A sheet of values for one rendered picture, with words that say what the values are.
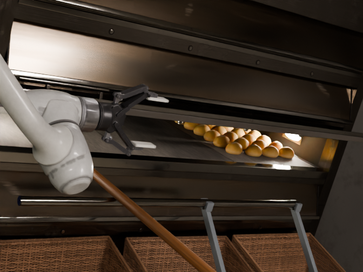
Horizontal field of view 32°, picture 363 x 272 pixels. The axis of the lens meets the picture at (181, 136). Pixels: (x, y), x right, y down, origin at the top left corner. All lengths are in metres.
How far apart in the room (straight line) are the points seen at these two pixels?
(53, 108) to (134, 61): 0.86
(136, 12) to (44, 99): 0.82
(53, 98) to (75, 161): 0.19
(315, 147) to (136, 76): 1.32
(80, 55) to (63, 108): 0.71
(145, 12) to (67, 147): 0.97
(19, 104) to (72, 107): 0.23
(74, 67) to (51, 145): 0.83
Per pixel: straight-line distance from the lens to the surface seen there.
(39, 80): 2.08
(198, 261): 1.70
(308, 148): 3.41
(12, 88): 1.37
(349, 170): 4.87
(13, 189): 2.31
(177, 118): 2.34
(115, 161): 2.44
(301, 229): 2.60
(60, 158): 1.43
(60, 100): 1.56
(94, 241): 2.54
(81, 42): 2.24
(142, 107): 2.24
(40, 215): 2.37
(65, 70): 2.20
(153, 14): 2.32
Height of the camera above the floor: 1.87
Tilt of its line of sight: 13 degrees down
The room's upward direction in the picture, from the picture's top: 16 degrees clockwise
